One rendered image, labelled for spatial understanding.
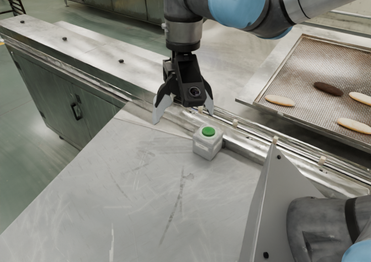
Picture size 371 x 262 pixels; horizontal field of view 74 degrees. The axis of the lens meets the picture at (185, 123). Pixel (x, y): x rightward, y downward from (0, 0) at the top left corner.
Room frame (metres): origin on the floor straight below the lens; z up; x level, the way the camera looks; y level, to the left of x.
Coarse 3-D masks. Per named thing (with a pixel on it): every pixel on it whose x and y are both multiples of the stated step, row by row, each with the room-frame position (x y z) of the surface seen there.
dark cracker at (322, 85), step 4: (316, 84) 0.76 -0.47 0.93; (320, 84) 0.75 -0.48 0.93; (324, 84) 0.75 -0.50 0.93; (328, 84) 0.75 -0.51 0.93; (320, 88) 0.74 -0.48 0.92; (324, 88) 0.73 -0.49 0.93; (328, 88) 0.73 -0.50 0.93; (332, 88) 0.72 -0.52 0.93; (336, 88) 0.72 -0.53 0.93; (328, 92) 0.71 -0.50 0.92; (332, 92) 0.71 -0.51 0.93; (336, 92) 0.71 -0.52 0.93; (340, 92) 0.71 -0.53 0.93
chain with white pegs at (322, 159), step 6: (180, 102) 0.77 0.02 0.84; (198, 108) 0.70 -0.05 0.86; (222, 120) 0.66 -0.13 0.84; (234, 120) 0.62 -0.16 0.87; (264, 138) 0.57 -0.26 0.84; (276, 138) 0.54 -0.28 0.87; (276, 144) 0.54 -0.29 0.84; (318, 162) 0.46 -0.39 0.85; (330, 168) 0.45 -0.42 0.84; (360, 180) 0.40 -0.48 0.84
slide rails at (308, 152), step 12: (192, 108) 0.72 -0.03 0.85; (204, 108) 0.72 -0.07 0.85; (216, 120) 0.65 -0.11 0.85; (228, 120) 0.65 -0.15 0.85; (264, 132) 0.59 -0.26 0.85; (288, 144) 0.53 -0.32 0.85; (300, 156) 0.48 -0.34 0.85; (312, 156) 0.48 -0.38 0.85; (324, 156) 0.48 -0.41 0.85; (348, 168) 0.44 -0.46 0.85
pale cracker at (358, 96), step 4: (352, 92) 0.70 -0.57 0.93; (356, 92) 0.70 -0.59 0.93; (352, 96) 0.68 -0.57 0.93; (356, 96) 0.68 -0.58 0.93; (360, 96) 0.68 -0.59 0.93; (364, 96) 0.68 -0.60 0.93; (368, 96) 0.68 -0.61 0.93; (360, 100) 0.66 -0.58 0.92; (364, 100) 0.66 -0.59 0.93; (368, 100) 0.65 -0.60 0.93; (368, 104) 0.64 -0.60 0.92
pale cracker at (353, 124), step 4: (340, 120) 0.58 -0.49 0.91; (344, 120) 0.58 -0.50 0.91; (348, 120) 0.58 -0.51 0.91; (352, 120) 0.58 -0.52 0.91; (340, 124) 0.57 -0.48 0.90; (344, 124) 0.57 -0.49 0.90; (348, 124) 0.56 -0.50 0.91; (352, 124) 0.56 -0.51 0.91; (356, 124) 0.56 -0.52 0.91; (360, 124) 0.56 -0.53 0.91; (364, 124) 0.56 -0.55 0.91; (348, 128) 0.56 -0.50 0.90; (352, 128) 0.55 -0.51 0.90; (356, 128) 0.55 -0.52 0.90; (360, 128) 0.55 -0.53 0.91; (364, 128) 0.54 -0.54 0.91; (368, 128) 0.54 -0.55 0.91; (364, 132) 0.53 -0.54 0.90; (368, 132) 0.53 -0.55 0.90
